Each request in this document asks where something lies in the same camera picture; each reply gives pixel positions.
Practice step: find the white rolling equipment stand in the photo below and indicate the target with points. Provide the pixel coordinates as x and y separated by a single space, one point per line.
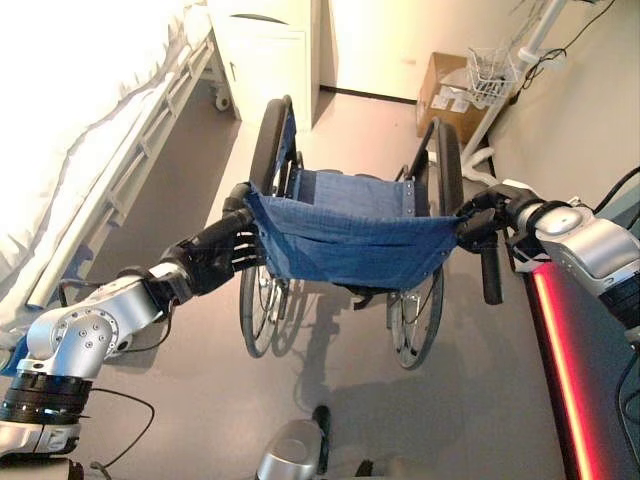
505 90

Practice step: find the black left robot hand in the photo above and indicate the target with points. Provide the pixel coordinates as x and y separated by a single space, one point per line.
215 252

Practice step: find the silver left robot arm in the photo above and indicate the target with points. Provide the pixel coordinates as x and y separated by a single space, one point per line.
75 345

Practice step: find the white hospital bed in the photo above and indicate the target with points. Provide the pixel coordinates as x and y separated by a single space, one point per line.
85 130

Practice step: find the white bedside cabinet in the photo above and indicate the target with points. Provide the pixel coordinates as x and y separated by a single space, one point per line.
272 55

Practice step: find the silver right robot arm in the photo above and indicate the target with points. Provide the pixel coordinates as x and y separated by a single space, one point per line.
585 250

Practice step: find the dark cabinet with red strip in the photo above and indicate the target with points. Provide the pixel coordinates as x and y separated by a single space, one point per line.
575 350

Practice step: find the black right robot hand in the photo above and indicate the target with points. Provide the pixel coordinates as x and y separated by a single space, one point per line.
482 220

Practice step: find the silver robot leg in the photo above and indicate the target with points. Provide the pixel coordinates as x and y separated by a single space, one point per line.
295 450

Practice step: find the brown cardboard box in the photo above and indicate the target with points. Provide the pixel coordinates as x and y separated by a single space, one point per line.
450 97

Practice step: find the blue fabric wheelchair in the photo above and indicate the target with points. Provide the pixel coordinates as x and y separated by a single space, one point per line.
350 235

